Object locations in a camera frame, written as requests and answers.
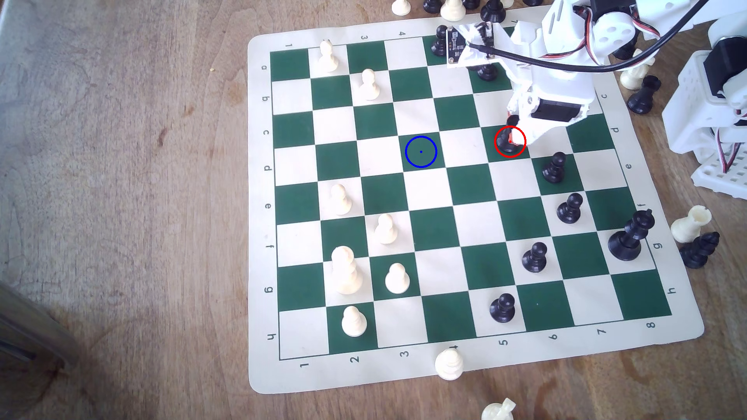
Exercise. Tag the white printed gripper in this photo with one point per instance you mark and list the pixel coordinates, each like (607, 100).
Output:
(553, 110)

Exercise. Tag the black chess pawn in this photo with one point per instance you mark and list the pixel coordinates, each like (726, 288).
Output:
(569, 210)
(509, 146)
(502, 309)
(554, 169)
(534, 259)

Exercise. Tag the white printed robot arm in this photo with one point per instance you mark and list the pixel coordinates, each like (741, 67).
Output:
(613, 29)

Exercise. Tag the green and cream chess mat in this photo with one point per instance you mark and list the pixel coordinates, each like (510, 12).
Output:
(443, 221)

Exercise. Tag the tall black chess king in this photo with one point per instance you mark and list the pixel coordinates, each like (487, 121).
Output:
(627, 240)

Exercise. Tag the white chess pawn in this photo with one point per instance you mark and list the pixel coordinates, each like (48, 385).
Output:
(353, 324)
(327, 58)
(386, 231)
(397, 280)
(368, 87)
(341, 201)

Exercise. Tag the white chess rook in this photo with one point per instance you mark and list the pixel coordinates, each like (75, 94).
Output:
(690, 225)

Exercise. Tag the black chess knight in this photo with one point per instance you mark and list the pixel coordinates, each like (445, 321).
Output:
(698, 251)

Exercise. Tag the tall white chess piece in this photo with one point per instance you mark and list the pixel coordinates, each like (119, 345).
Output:
(346, 274)

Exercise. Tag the grey metal bar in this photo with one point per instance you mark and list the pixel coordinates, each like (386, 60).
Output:
(32, 326)

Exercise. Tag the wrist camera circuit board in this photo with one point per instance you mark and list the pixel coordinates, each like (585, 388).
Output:
(456, 44)

